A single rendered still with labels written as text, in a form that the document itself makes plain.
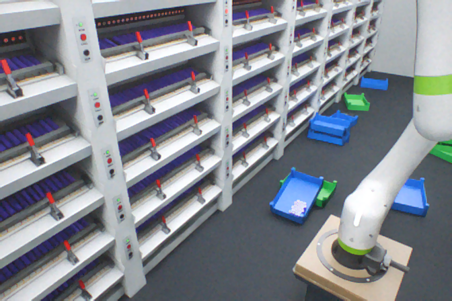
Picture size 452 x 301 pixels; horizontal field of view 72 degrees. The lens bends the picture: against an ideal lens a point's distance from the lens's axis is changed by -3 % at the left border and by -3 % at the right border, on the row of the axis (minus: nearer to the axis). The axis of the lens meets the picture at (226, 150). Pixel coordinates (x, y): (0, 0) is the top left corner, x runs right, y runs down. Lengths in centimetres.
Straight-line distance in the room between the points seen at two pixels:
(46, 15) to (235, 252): 129
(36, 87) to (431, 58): 99
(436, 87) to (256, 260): 113
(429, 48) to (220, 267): 123
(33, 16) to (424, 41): 94
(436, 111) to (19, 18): 102
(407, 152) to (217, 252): 100
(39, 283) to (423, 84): 126
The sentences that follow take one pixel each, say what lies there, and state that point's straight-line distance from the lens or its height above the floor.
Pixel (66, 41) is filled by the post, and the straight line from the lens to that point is 100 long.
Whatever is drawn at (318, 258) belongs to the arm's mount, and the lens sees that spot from 126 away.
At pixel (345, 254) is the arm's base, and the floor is 38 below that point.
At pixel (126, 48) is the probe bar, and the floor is 101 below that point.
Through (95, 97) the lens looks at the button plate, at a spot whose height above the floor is 91.
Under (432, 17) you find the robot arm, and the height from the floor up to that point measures 115.
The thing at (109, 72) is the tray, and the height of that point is 97.
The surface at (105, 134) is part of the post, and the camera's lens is 111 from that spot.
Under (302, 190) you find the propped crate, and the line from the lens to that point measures 200.
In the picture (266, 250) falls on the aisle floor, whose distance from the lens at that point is 171.
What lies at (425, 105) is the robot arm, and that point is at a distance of 92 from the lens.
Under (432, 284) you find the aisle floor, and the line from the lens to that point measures 181.
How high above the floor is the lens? 124
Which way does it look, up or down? 30 degrees down
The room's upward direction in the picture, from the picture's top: 1 degrees counter-clockwise
